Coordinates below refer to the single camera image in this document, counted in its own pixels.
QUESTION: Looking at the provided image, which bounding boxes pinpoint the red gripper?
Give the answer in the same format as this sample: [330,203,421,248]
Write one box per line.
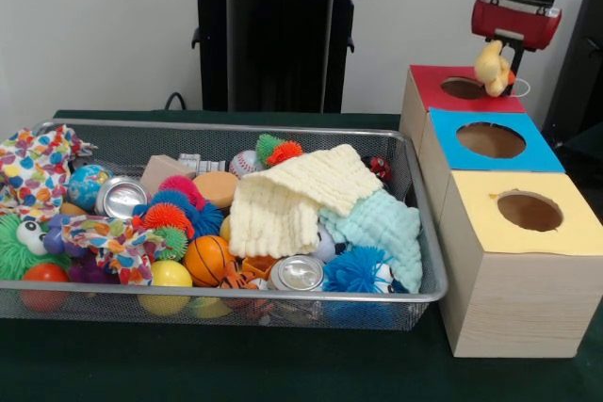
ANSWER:
[471,0,563,92]

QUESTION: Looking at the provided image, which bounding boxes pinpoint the cream waffle cloth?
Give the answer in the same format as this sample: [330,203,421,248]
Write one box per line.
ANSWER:
[227,142,383,258]

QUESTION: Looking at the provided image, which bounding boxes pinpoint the colourful spotted cloth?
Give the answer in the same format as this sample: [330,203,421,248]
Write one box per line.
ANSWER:
[0,124,99,223]

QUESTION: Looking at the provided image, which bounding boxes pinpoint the wooden box with three holes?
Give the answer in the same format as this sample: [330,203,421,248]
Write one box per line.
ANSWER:
[399,64,603,359]

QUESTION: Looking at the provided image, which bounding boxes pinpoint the black upright panel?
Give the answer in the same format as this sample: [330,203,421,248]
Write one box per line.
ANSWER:
[541,0,603,139]

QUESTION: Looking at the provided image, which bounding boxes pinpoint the dark green table cloth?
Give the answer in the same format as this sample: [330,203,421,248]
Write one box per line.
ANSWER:
[0,109,603,402]
[562,122,603,172]

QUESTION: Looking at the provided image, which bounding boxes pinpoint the mint waffle cloth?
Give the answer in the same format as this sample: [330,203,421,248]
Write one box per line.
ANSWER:
[318,188,424,294]

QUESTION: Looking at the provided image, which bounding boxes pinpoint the blue fuzzy toy with eyes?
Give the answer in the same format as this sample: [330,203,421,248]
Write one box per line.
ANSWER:
[322,245,409,295]

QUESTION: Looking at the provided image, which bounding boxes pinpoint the silver drink can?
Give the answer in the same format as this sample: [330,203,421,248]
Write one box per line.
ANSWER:
[267,254,326,292]

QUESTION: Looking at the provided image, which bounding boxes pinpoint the orange round sponge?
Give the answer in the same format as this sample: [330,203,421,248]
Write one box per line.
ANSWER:
[191,171,240,210]

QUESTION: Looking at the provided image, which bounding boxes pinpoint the blue orange spiky ball toy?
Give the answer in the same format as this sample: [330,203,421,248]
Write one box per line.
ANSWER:
[131,175,225,262]

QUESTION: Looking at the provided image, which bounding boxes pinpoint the orange toy basketball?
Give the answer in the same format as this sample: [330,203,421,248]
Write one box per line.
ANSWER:
[182,233,236,288]

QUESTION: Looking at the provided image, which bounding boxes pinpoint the dented silver can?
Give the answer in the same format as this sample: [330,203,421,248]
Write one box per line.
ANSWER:
[95,176,151,220]

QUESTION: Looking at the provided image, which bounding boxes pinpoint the blue green globe ball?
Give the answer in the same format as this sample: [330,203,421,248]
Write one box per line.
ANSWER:
[67,164,114,213]

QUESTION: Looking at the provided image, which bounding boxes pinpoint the green fuzzy toy with eyes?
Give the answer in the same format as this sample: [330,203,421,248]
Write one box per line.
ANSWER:
[0,213,73,281]

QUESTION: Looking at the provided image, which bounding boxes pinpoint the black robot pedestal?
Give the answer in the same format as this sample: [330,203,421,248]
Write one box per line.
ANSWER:
[181,0,378,114]

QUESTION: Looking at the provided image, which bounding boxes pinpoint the silver wire mesh bin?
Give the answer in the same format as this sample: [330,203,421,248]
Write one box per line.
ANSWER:
[0,118,448,332]

